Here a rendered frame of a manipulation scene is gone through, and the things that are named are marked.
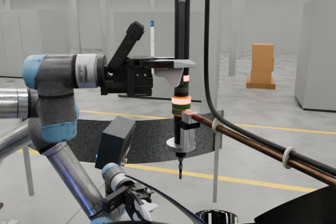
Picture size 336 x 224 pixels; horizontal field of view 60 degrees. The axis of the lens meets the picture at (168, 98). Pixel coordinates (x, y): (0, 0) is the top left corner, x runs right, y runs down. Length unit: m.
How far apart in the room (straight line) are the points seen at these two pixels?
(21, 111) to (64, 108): 0.15
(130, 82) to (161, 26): 6.18
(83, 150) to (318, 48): 5.12
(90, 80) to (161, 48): 6.19
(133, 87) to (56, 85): 0.16
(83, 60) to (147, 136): 1.95
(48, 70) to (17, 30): 10.23
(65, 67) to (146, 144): 1.99
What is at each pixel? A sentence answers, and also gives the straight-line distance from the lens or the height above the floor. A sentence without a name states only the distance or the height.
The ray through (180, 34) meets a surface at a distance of 0.63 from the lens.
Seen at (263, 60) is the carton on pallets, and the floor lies 0.81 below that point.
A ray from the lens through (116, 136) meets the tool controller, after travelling 1.37.
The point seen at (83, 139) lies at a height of 0.76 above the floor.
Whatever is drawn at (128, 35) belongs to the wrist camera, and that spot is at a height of 1.71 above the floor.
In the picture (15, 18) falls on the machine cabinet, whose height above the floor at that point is 1.97.
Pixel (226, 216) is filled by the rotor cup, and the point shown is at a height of 1.26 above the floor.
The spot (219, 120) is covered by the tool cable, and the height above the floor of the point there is 1.55.
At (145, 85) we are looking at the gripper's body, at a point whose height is 1.60.
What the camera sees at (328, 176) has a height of 1.54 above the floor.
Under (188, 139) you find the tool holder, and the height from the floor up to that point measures 1.48.
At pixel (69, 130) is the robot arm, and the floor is 1.50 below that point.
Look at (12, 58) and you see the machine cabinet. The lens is 11.16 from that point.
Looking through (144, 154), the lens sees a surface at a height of 0.63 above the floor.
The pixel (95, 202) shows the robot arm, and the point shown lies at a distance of 1.05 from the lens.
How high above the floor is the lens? 1.73
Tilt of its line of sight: 14 degrees down
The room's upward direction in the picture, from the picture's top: straight up
